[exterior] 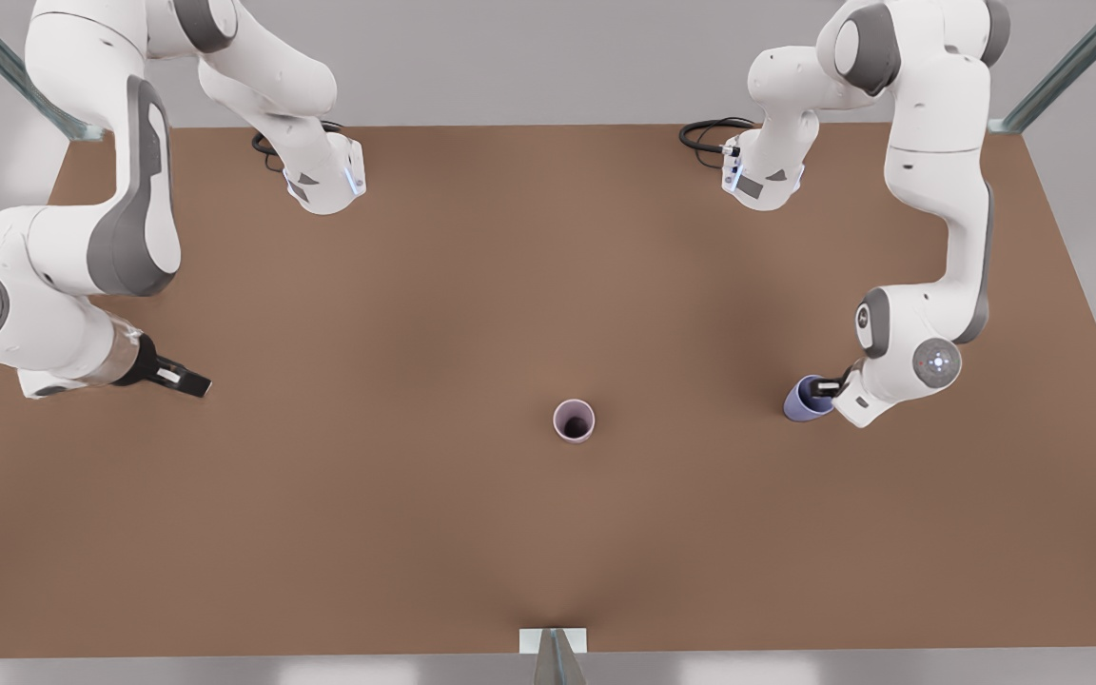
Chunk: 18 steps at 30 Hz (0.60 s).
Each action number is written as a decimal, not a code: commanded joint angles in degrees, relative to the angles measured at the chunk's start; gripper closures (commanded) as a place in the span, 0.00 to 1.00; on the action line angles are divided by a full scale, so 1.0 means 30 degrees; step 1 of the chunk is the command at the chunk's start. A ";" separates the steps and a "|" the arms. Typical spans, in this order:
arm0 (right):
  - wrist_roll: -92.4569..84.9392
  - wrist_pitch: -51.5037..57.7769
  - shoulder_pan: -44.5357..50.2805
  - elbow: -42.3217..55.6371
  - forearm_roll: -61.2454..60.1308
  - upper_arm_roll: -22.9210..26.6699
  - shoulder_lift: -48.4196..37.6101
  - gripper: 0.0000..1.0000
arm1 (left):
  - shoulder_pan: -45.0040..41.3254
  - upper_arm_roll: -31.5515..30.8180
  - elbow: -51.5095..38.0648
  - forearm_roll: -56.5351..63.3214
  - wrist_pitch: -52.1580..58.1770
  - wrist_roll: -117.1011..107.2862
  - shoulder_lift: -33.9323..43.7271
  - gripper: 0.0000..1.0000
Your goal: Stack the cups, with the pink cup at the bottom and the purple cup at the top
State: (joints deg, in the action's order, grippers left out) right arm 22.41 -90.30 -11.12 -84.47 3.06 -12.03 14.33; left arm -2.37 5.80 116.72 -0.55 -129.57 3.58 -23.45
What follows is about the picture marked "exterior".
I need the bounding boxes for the purple cup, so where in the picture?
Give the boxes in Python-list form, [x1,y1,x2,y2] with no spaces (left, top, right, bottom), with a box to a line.
[783,375,836,421]

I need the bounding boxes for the pink cup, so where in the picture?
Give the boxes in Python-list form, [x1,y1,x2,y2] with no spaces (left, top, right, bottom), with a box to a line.
[553,399,597,444]

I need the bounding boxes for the black cable loop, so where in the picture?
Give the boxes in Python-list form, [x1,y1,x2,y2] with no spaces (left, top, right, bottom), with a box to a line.
[252,121,344,173]
[679,117,760,170]

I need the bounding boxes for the silver frame post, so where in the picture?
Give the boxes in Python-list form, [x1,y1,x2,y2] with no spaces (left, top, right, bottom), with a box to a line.
[0,0,104,143]
[988,0,1096,135]
[519,627,589,685]

